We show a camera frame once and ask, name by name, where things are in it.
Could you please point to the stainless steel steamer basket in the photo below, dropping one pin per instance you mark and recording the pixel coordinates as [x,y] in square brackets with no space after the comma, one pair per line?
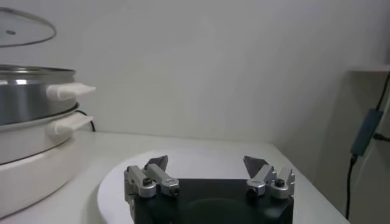
[27,97]

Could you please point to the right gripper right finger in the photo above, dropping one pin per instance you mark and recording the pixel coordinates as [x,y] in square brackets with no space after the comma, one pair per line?
[265,176]

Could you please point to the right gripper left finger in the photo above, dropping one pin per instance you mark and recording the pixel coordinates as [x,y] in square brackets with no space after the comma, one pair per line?
[152,179]

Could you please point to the white round plate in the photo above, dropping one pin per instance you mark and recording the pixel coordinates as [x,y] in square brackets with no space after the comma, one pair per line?
[201,164]

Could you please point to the white electric cooker base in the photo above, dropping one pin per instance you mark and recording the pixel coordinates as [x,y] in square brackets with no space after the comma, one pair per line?
[27,170]

